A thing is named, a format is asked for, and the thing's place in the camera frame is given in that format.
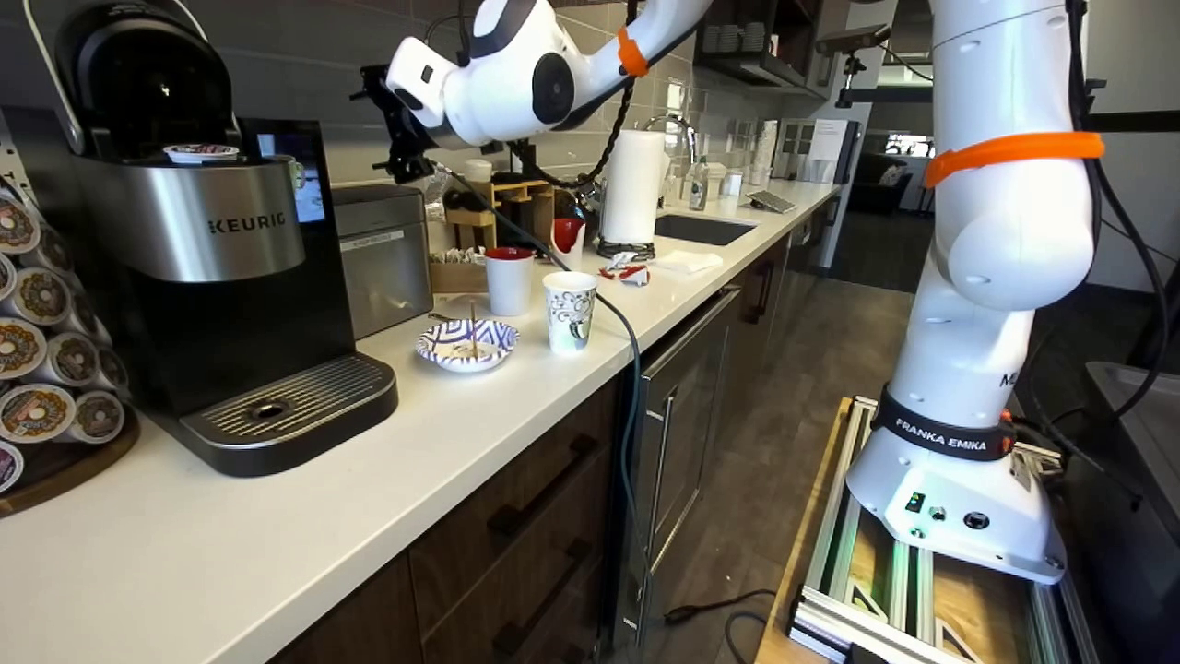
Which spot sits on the white mug red inside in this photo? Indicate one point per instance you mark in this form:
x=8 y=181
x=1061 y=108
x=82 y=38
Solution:
x=510 y=287

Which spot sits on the dark wood base cabinets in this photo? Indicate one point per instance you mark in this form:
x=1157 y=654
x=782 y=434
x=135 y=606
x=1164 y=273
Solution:
x=516 y=539

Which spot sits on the broken white red mug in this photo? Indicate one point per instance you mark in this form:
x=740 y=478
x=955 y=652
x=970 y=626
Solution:
x=570 y=236

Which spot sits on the coffee pod carousel rack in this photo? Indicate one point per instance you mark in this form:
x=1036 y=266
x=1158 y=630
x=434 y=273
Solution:
x=69 y=473

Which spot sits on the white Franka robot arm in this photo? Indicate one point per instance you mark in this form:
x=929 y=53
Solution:
x=998 y=246

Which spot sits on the patterned ceramic plate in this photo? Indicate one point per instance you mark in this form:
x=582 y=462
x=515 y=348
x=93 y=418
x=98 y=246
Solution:
x=466 y=353

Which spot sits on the white coffee pod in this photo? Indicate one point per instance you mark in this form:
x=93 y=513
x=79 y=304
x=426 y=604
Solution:
x=201 y=153

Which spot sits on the large red mug shard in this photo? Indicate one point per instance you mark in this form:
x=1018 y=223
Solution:
x=637 y=273

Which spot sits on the black Keurig coffee machine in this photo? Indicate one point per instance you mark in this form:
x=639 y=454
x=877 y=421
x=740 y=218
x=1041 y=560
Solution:
x=221 y=282

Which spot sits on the foil lid coffee pod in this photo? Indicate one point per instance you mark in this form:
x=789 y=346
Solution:
x=17 y=228
x=38 y=414
x=8 y=465
x=98 y=414
x=74 y=360
x=21 y=348
x=43 y=296

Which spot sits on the aluminium robot stand frame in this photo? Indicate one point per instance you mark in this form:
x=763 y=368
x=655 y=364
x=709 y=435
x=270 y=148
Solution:
x=896 y=593

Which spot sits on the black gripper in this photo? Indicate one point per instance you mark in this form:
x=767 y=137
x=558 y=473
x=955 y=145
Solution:
x=396 y=111

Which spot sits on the white paper towel roll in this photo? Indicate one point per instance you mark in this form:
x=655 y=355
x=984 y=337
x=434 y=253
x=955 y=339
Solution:
x=630 y=184

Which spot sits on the wooden countertop organizer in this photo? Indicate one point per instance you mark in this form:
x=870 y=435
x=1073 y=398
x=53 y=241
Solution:
x=493 y=214

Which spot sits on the kitchen sink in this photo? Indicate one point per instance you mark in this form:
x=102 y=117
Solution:
x=702 y=229

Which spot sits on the patterned paper cup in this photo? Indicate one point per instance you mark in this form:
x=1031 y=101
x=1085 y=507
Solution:
x=570 y=317

